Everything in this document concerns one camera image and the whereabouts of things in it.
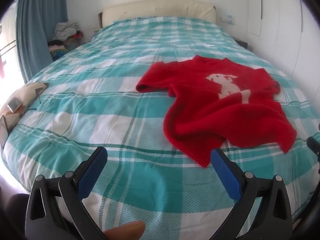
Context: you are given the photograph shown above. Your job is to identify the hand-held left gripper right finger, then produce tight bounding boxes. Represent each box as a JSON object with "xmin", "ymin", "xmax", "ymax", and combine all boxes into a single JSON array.
[{"xmin": 210, "ymin": 148, "xmax": 293, "ymax": 240}]

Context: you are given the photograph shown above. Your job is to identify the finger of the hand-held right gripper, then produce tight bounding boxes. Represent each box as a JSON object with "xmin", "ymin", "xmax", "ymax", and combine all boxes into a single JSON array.
[{"xmin": 306, "ymin": 135, "xmax": 320, "ymax": 158}]

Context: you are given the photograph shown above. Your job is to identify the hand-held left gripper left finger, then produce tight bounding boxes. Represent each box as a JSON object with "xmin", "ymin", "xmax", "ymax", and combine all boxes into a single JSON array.
[{"xmin": 25, "ymin": 146, "xmax": 108, "ymax": 240}]

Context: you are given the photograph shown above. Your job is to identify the red knit sweater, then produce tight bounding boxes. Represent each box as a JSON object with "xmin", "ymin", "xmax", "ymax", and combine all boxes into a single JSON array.
[{"xmin": 136, "ymin": 55, "xmax": 298, "ymax": 168}]

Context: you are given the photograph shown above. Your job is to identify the pile of clothes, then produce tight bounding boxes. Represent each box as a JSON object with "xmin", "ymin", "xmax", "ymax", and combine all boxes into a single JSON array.
[{"xmin": 47, "ymin": 22, "xmax": 84, "ymax": 62}]

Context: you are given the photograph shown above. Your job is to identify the person's left hand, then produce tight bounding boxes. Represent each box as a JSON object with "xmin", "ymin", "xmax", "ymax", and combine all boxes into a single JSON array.
[{"xmin": 104, "ymin": 221, "xmax": 146, "ymax": 240}]

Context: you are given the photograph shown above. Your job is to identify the teal plaid bed blanket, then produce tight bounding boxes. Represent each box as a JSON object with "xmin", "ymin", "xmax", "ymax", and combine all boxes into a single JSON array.
[{"xmin": 0, "ymin": 17, "xmax": 320, "ymax": 240}]

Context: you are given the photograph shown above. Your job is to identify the patterned beige pillow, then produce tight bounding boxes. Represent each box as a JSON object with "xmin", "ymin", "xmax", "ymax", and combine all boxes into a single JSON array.
[{"xmin": 0, "ymin": 82, "xmax": 50, "ymax": 148}]

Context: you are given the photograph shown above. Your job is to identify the dark wooden nightstand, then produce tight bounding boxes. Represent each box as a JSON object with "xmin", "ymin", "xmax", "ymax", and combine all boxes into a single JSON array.
[{"xmin": 234, "ymin": 38, "xmax": 249, "ymax": 49}]

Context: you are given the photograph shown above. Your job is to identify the white wardrobe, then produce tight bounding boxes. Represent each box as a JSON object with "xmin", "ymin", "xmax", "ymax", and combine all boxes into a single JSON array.
[{"xmin": 247, "ymin": 0, "xmax": 320, "ymax": 80}]

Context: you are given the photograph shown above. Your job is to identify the blue curtain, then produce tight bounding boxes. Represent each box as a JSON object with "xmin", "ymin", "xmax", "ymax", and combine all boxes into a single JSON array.
[{"xmin": 15, "ymin": 0, "xmax": 68, "ymax": 84}]

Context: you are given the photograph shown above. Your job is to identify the cream padded headboard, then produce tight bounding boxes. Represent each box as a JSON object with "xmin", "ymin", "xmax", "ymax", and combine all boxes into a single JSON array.
[{"xmin": 98, "ymin": 0, "xmax": 217, "ymax": 29}]

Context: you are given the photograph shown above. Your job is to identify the white wall switch panel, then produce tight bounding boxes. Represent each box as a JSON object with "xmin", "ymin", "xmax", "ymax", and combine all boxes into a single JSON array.
[{"xmin": 220, "ymin": 15, "xmax": 237, "ymax": 26}]

